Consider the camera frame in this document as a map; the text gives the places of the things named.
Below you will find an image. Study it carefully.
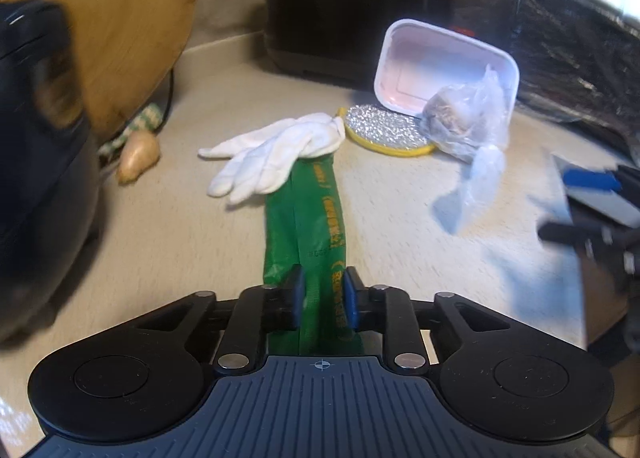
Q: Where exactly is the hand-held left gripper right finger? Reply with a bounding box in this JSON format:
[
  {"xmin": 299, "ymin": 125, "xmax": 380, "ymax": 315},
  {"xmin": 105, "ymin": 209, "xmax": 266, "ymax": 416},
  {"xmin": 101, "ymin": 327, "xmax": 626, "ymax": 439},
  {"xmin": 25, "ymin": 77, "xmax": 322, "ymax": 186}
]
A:
[{"xmin": 344, "ymin": 266, "xmax": 506, "ymax": 381}]

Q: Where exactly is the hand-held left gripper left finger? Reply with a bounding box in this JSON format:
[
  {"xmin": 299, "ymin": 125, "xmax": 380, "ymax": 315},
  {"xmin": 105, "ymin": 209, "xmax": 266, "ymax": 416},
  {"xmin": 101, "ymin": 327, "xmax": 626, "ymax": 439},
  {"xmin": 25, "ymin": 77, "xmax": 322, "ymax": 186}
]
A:
[{"xmin": 132, "ymin": 265, "xmax": 307, "ymax": 379}]

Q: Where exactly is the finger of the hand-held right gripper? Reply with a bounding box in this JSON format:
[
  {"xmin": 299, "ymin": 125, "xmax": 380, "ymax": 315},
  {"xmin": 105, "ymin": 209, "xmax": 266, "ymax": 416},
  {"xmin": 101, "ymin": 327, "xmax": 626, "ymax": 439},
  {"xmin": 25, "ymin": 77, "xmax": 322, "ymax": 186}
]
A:
[
  {"xmin": 537, "ymin": 220, "xmax": 640, "ymax": 279},
  {"xmin": 561, "ymin": 163, "xmax": 640, "ymax": 199}
]

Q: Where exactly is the grey sheet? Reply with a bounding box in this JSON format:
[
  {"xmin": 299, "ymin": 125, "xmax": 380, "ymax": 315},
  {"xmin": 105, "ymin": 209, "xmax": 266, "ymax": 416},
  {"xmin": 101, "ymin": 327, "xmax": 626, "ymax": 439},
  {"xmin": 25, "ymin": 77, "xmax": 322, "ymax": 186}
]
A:
[{"xmin": 552, "ymin": 154, "xmax": 640, "ymax": 229}]

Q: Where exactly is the green packet with yellow print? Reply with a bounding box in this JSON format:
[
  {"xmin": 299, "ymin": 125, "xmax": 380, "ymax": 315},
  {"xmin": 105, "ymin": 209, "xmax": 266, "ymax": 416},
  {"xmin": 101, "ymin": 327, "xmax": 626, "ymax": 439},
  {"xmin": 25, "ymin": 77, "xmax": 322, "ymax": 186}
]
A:
[{"xmin": 262, "ymin": 150, "xmax": 366, "ymax": 356}]

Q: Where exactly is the white glove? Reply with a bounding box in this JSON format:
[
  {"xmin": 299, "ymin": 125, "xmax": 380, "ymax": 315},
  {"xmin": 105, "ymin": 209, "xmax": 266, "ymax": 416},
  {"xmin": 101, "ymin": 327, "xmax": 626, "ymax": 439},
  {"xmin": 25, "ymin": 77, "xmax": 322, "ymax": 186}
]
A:
[{"xmin": 197, "ymin": 112, "xmax": 347, "ymax": 203}]

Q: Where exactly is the clear plastic bag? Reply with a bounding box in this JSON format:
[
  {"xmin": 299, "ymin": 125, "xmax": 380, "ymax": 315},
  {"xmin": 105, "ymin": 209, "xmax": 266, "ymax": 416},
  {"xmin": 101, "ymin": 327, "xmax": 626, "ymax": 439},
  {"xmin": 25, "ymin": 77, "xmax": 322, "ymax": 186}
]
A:
[{"xmin": 420, "ymin": 65, "xmax": 508, "ymax": 233}]

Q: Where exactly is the yellow and silver scouring pad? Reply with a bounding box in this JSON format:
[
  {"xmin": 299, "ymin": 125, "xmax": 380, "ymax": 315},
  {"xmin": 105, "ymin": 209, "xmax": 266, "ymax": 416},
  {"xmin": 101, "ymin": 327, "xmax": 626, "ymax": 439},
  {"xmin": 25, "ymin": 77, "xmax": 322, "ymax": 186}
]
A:
[{"xmin": 334, "ymin": 102, "xmax": 437, "ymax": 157}]

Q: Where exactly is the white plastic tray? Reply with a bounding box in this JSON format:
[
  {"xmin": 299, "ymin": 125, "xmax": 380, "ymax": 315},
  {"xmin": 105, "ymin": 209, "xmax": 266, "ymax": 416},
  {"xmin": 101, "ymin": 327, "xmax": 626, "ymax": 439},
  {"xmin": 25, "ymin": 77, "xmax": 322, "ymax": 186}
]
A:
[{"xmin": 373, "ymin": 19, "xmax": 521, "ymax": 123}]

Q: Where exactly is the plastic-covered black oven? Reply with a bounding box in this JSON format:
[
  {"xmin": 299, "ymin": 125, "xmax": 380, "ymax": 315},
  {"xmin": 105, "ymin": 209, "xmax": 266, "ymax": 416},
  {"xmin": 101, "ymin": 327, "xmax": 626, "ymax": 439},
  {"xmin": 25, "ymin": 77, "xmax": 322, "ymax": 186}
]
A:
[{"xmin": 475, "ymin": 0, "xmax": 640, "ymax": 163}]

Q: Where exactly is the shallot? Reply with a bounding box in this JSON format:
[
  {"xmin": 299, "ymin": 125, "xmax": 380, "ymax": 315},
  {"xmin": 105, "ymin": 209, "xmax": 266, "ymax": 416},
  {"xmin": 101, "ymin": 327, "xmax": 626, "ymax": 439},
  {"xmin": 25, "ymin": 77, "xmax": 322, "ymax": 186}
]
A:
[{"xmin": 116, "ymin": 130, "xmax": 162, "ymax": 185}]

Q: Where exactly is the green and white striped cloth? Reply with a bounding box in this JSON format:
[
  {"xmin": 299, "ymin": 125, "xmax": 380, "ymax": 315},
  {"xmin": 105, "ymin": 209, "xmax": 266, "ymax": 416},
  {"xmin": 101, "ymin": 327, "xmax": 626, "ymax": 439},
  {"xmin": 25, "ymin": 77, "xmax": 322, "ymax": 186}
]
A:
[{"xmin": 97, "ymin": 105, "xmax": 163, "ymax": 163}]

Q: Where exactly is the black rice cooker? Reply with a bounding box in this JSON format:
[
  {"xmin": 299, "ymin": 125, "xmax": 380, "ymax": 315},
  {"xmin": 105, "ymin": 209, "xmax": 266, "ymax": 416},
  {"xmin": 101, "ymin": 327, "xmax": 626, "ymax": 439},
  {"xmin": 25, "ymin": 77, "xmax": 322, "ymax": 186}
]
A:
[{"xmin": 265, "ymin": 0, "xmax": 458, "ymax": 88}]

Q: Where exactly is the dark blue kitchen appliance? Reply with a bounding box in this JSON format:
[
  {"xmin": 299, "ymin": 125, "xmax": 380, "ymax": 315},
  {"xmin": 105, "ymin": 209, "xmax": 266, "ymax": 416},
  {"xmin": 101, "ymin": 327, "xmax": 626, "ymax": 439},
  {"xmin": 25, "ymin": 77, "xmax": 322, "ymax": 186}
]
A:
[{"xmin": 0, "ymin": 0, "xmax": 103, "ymax": 344}]

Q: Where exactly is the round wooden cutting board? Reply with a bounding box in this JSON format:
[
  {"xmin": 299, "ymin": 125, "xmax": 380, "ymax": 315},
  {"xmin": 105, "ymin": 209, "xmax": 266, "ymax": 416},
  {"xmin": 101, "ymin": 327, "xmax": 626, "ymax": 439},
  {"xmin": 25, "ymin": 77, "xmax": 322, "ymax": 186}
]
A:
[{"xmin": 0, "ymin": 0, "xmax": 197, "ymax": 146}]

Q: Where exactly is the black power cable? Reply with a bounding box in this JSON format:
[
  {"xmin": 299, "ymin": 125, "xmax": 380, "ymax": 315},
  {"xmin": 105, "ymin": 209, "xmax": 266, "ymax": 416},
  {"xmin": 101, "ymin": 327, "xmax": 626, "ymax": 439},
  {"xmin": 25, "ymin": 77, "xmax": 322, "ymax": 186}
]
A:
[{"xmin": 161, "ymin": 68, "xmax": 176, "ymax": 126}]

